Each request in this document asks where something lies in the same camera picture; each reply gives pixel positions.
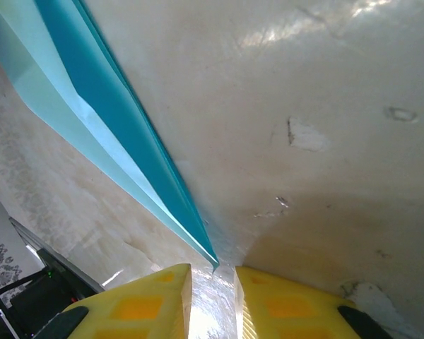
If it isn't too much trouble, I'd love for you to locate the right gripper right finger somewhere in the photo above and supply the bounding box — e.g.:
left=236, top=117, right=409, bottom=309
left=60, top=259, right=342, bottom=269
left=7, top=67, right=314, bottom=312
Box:
left=232, top=265, right=394, bottom=339

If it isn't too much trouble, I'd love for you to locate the light blue paper sheet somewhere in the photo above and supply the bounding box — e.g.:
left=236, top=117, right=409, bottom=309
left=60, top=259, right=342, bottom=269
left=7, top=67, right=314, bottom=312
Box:
left=0, top=0, right=220, bottom=273

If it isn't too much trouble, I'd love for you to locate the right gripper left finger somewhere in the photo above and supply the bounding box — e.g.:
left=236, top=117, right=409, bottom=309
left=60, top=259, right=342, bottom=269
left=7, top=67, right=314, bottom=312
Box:
left=42, top=263, right=193, bottom=339

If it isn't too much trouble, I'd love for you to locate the wide aluminium base rail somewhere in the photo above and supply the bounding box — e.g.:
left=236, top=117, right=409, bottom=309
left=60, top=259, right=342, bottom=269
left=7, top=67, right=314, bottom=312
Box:
left=8, top=217, right=105, bottom=294

